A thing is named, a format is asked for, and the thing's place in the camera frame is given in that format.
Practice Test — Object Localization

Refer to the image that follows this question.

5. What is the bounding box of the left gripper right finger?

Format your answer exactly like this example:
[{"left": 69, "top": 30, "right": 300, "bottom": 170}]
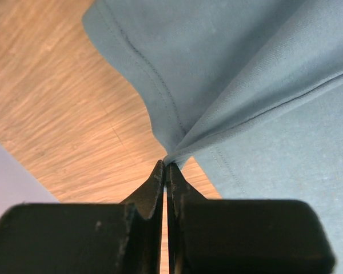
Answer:
[{"left": 165, "top": 164, "right": 336, "bottom": 273}]

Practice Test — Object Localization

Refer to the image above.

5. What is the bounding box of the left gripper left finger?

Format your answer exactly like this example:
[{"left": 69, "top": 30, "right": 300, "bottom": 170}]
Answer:
[{"left": 0, "top": 161, "right": 165, "bottom": 273}]

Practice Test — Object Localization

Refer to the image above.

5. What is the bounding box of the grey-blue t shirt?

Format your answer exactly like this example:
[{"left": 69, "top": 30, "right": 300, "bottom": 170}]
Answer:
[{"left": 82, "top": 1, "right": 343, "bottom": 273}]

